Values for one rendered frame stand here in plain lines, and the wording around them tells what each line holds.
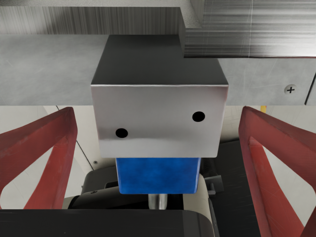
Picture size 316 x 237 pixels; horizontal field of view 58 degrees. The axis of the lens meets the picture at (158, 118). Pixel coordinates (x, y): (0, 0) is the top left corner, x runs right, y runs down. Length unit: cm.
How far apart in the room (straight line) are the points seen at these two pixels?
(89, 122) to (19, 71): 68
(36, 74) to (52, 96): 2
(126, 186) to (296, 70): 11
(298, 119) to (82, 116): 87
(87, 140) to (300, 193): 114
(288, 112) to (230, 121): 45
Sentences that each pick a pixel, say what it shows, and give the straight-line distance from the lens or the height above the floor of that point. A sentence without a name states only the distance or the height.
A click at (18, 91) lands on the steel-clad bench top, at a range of 18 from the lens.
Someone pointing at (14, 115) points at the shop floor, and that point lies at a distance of 128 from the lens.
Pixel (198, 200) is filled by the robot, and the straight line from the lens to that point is 36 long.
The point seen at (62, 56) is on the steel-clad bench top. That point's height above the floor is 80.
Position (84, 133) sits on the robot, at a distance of 87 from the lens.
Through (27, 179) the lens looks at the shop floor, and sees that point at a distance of 152.
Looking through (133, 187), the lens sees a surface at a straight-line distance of 16.
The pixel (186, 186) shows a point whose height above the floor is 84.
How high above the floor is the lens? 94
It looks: 54 degrees down
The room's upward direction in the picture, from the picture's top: 179 degrees clockwise
